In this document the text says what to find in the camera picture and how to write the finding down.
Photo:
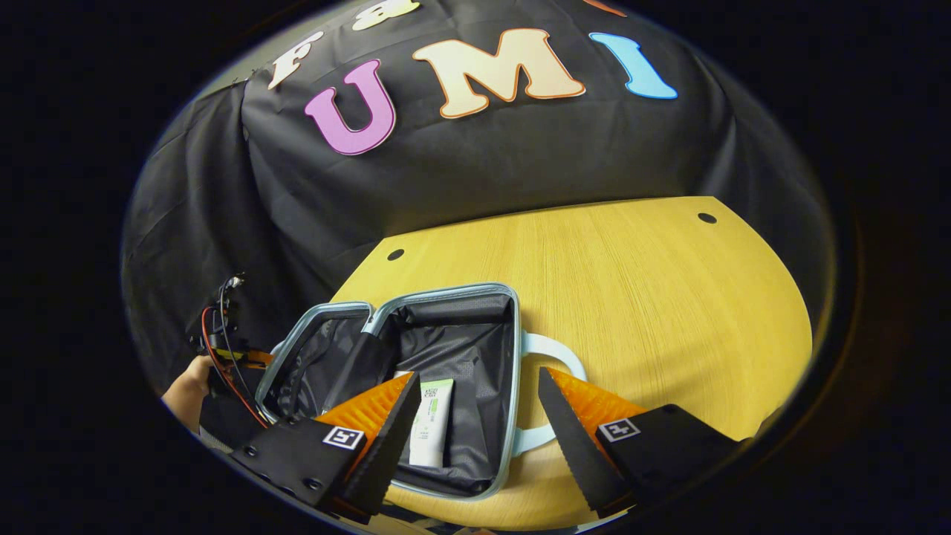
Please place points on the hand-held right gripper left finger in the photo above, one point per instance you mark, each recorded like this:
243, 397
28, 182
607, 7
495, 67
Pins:
390, 446

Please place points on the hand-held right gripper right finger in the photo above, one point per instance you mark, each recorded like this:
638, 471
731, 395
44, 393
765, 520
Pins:
576, 446

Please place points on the white green tube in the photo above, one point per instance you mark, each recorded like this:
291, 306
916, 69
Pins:
432, 427

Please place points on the light blue suitcase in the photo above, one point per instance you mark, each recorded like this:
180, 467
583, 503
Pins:
468, 349

